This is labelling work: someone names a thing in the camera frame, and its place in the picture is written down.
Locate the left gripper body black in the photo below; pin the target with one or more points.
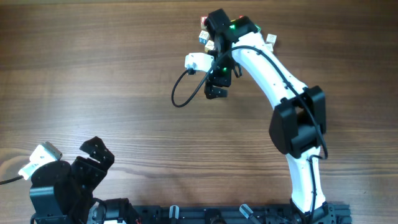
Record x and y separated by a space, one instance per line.
88 176

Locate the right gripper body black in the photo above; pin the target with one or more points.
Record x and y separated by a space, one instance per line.
222 72

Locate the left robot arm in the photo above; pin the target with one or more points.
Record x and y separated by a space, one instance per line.
62 192

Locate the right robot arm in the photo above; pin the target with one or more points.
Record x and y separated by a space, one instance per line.
298 121

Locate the yellow sided block centre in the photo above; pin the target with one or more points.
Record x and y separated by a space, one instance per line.
209 46

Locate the yellow sided block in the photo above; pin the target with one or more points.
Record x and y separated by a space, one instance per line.
209 46
270 47

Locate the blue sided block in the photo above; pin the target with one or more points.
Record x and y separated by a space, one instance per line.
204 37

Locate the yellow sided block right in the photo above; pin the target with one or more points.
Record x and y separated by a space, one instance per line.
270 47

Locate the red A block top-left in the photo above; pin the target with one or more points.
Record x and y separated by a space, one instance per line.
203 19

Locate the plain block far right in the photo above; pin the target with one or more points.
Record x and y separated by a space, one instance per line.
271 39

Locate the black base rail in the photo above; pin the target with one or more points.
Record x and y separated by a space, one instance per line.
328 213

